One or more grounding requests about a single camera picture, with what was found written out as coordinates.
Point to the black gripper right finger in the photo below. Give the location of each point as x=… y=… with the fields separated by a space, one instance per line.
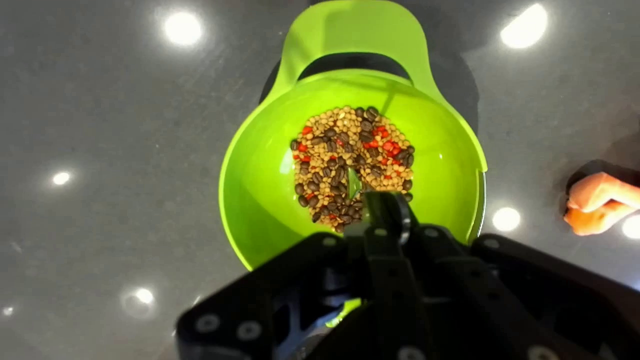
x=533 y=306

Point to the mixed beans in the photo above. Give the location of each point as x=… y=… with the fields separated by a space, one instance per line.
x=341 y=150

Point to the red orange toy fruit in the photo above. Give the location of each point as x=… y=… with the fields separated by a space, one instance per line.
x=597 y=202

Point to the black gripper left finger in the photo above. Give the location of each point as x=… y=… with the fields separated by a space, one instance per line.
x=281 y=300

